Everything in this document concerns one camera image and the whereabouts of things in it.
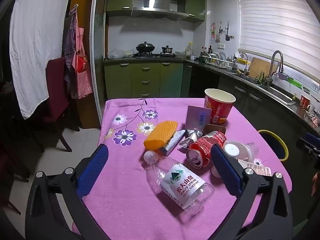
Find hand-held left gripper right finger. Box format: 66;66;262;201
211;144;294;240

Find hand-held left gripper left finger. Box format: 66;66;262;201
25;144;118;240

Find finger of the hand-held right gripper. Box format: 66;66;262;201
296;132;320;155

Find clear container with white lid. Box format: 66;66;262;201
222;140;259;162

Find blue bin with yellow rim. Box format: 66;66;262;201
257;129;289;162

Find red soda can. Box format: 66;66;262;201
186;131;227;168

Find white paper label strip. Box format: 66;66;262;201
237;159;272;177

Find clear plastic water bottle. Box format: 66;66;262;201
144;150;215;217

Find brown plastic tray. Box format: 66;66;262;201
203;124;227;135

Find silver snack wrapper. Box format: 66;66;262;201
179;128;203;148

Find red paper cup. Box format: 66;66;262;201
204;88;236;124

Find purple card box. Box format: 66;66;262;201
185;105;212;132

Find person's right hand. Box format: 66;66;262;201
311;171;320;197

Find red mug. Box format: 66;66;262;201
300;95;311;109

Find pink floral tablecloth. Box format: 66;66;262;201
72;97;293;240

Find steel sink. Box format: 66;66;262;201
260;84;298;105

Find green packet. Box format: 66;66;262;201
287;77;303;87

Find dark base cabinets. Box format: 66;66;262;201
190;65;320;155

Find orange waffle sponge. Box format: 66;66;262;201
143;120;179;150

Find maroon chair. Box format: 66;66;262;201
34;57;80;153

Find wooden cutting board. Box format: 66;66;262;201
249;57;278;79

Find tall steel faucet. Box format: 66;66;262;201
266;50;284;87

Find small steel faucet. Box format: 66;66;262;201
240;53;248;75

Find green base cabinets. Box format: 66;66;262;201
104;61;192;99

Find red checked apron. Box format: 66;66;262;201
71;26;93;99

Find dish rack with dishes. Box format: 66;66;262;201
202;52;238;69

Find white window blind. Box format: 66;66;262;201
237;0;320;83

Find clear plastic bag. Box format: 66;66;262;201
107;49;134;60

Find dark sauce bottles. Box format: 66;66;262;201
200;45;213;57

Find gas stove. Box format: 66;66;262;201
134;52;177;58

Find purple checked apron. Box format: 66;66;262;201
64;4;80;80

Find black wok with lid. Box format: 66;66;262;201
136;41;155;53

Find white hanging cloth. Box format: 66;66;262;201
9;0;75;120

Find steel range hood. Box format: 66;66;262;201
130;0;189;20

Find pink wall hanging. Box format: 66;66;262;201
209;22;217;42

